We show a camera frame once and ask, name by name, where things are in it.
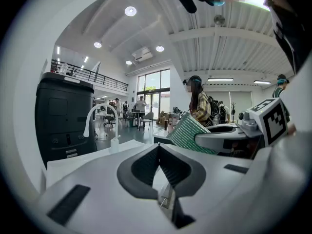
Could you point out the ceiling strip light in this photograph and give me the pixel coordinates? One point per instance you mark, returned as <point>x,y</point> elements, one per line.
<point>262,82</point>
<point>220,79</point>

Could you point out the black coat stand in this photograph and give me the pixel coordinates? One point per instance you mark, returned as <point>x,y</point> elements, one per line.
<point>233,108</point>

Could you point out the cardboard boxes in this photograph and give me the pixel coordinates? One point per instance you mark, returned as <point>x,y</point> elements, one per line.
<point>162,117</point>

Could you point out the glass entrance doors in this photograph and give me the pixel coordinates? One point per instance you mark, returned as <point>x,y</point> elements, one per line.
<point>152,82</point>

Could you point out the green white dish sponge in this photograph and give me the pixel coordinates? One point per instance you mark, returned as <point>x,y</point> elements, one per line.
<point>185,133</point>

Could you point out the black office chair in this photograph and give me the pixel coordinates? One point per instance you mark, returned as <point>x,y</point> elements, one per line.
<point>111,113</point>

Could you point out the white ceiling air conditioner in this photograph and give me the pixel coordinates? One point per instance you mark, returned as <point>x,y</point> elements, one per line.
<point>142,53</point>

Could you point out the white curved faucet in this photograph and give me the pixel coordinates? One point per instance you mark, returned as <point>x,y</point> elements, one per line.
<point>86,131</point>

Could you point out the clear plastic bottle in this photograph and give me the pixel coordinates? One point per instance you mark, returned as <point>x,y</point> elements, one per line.
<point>64,69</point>

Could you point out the yellow plaid cloth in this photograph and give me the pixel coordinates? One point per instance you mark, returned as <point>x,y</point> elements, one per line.
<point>202,106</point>

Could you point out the person's right forearm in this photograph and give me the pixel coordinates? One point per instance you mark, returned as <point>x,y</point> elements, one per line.
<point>291,129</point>

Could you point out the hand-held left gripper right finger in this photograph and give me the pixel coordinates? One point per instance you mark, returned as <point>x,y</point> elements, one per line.
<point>219,191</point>

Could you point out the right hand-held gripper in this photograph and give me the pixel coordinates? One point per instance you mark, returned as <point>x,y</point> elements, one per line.
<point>270,121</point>

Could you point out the person's black top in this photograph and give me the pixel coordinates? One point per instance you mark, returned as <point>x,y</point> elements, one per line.
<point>290,40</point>

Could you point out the round ceiling light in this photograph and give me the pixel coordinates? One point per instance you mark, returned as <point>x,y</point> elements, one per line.
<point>130,11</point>
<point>159,48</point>
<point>128,62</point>
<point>97,44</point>

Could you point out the round grey ceiling fixture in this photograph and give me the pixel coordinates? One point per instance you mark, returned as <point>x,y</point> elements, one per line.
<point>219,19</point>

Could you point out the grey dining chair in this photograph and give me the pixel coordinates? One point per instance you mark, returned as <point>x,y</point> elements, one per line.
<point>148,118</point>

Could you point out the black round table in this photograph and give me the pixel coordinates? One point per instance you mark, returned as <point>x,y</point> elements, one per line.
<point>137,112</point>

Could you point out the black mezzanine railing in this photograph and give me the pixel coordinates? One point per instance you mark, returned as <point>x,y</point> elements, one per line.
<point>109,80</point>

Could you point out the dark grey cabinet machine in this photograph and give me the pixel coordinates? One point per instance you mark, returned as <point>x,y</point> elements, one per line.
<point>63,121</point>

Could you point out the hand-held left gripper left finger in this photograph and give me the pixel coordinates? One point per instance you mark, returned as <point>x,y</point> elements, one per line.
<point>97,191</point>

